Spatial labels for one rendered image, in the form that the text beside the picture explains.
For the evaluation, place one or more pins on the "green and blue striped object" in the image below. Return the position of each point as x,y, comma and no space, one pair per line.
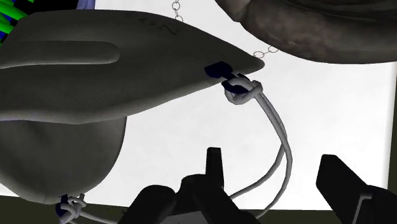
9,15

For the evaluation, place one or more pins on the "pale blue object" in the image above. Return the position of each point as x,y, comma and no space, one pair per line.
85,3

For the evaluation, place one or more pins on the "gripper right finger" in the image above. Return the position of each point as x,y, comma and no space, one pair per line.
341,186

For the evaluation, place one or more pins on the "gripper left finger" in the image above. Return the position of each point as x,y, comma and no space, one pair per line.
214,198

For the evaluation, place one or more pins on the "dark brown leather bag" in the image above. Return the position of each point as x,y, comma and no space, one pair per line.
325,31

